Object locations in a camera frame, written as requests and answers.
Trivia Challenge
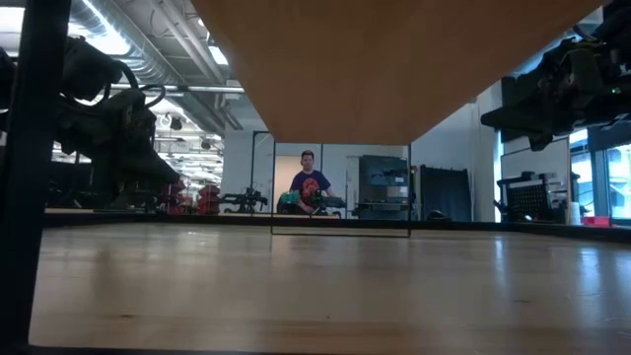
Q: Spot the long strip light rail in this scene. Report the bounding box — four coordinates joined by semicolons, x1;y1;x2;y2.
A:
110;83;246;96

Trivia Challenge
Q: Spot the beige door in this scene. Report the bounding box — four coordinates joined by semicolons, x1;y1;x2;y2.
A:
273;155;322;214

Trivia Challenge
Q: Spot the white board panel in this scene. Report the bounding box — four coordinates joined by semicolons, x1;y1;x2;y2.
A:
499;136;572;224

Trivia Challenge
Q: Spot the person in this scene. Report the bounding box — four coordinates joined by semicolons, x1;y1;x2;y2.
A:
287;149;341;216

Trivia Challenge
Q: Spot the red machine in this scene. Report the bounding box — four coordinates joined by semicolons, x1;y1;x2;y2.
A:
196;182;222;215
162;177;189;215

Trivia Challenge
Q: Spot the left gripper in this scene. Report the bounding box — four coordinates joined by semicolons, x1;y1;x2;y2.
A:
91;88;181;201

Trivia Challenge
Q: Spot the black tabletop device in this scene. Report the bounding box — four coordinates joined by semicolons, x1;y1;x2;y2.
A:
315;194;348;211

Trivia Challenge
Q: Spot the black workstation row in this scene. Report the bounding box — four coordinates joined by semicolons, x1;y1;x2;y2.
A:
46;160;100;211

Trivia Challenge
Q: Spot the black monitor cabinet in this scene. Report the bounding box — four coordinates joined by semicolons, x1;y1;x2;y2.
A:
358;154;411;221

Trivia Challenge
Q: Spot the black curtain panel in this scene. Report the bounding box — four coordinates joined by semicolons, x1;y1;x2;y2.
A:
418;164;473;223

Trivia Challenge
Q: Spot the silver ventilation duct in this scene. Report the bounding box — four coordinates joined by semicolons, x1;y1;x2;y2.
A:
73;0;245;133

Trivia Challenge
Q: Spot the red plastic bin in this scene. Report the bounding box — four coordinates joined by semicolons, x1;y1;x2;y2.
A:
581;214;612;229

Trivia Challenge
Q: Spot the black wire crate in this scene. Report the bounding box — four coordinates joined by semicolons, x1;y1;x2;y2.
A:
494;171;569;225

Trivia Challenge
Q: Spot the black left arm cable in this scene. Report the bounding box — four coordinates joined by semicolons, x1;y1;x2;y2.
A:
101;59;168;110

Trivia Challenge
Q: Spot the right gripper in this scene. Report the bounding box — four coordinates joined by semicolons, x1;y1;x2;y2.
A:
479;37;620;153

